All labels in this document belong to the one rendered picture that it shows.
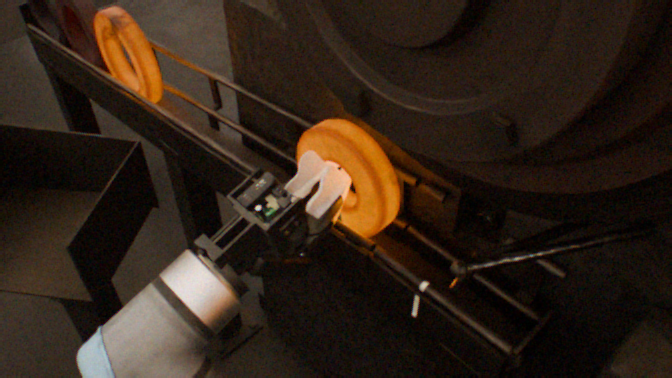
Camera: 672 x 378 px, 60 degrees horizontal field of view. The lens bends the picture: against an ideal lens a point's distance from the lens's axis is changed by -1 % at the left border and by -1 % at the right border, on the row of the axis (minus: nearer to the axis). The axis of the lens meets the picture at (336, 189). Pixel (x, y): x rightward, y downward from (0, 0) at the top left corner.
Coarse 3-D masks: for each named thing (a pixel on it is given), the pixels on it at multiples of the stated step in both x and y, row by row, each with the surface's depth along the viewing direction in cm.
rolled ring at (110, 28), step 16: (96, 16) 104; (112, 16) 100; (128, 16) 100; (96, 32) 108; (112, 32) 107; (128, 32) 99; (112, 48) 110; (128, 48) 100; (144, 48) 99; (112, 64) 111; (128, 64) 113; (144, 64) 100; (128, 80) 112; (144, 80) 101; (160, 80) 103; (160, 96) 107
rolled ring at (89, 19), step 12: (60, 0) 115; (72, 0) 110; (84, 0) 110; (60, 12) 119; (72, 12) 119; (84, 12) 109; (96, 12) 110; (72, 24) 121; (84, 24) 110; (72, 36) 122; (84, 36) 123; (96, 36) 111; (72, 48) 124; (84, 48) 123; (96, 48) 112; (96, 60) 116; (108, 72) 118
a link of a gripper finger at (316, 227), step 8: (336, 200) 69; (328, 208) 68; (336, 208) 69; (312, 216) 68; (328, 216) 68; (336, 216) 69; (312, 224) 68; (320, 224) 67; (328, 224) 67; (312, 232) 67; (320, 232) 67; (328, 232) 68; (304, 240) 67; (312, 240) 67
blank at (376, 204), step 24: (336, 120) 71; (312, 144) 73; (336, 144) 69; (360, 144) 67; (360, 168) 68; (384, 168) 68; (360, 192) 70; (384, 192) 68; (360, 216) 73; (384, 216) 69
